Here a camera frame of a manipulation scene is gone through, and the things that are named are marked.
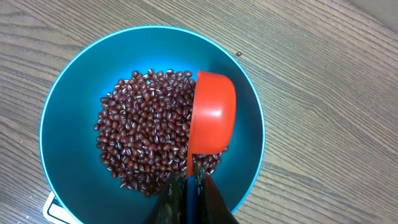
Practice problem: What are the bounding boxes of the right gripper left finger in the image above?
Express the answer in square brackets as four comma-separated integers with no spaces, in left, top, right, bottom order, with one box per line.
[143,173,187,224]

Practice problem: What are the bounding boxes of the red scoop with blue handle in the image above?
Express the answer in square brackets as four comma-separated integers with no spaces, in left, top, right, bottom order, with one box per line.
[186,71,236,224]

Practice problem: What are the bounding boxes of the red beans in bowl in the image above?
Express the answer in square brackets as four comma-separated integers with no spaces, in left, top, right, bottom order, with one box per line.
[93,68,229,197]

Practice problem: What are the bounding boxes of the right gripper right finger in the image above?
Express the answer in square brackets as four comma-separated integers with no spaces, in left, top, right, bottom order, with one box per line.
[194,165,239,224]

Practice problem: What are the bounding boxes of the white digital kitchen scale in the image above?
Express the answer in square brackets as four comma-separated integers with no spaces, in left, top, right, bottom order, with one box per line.
[42,192,78,224]

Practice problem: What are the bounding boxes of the blue metal bowl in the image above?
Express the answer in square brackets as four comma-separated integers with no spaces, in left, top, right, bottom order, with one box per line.
[39,25,266,223]

